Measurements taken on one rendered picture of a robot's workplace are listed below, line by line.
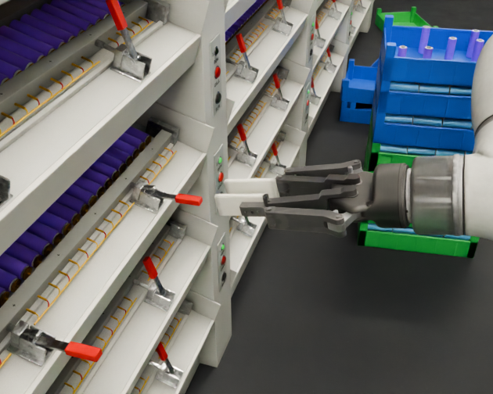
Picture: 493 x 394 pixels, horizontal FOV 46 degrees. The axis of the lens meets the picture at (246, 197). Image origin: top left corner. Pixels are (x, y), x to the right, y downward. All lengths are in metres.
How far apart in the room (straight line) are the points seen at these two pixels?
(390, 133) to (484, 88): 0.68
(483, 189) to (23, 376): 0.50
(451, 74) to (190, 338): 0.78
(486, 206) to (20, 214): 0.45
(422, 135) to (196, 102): 0.67
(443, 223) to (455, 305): 0.85
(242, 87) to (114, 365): 0.56
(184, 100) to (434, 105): 0.66
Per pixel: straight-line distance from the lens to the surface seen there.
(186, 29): 0.85
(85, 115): 0.63
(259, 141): 1.33
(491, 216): 0.64
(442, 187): 0.65
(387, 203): 0.66
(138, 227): 0.78
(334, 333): 1.37
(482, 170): 0.65
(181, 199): 0.78
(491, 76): 0.74
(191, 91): 0.89
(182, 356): 1.12
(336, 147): 2.01
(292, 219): 0.67
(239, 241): 1.34
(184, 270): 0.99
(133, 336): 0.90
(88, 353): 0.60
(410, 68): 1.33
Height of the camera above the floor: 1.02
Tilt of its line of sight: 36 degrees down
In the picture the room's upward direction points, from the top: straight up
